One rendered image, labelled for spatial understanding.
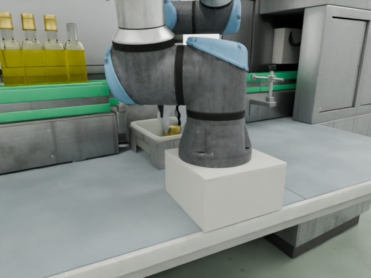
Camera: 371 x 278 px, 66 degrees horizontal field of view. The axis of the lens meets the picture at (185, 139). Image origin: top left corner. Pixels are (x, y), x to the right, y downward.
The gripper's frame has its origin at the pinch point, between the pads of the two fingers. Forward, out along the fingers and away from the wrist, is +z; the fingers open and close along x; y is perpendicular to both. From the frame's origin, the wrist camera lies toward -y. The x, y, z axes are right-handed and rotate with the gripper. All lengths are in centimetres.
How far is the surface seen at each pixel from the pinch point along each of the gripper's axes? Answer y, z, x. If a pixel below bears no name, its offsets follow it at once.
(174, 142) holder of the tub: -7.1, 1.7, 3.8
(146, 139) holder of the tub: 0.8, 2.1, 8.8
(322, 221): 6, 65, -92
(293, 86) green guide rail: 24, -6, -80
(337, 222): 7, 71, -108
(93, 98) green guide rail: 12.6, -9.0, 19.9
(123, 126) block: 10.7, -0.1, 12.0
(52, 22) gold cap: 24.2, -30.3, 27.3
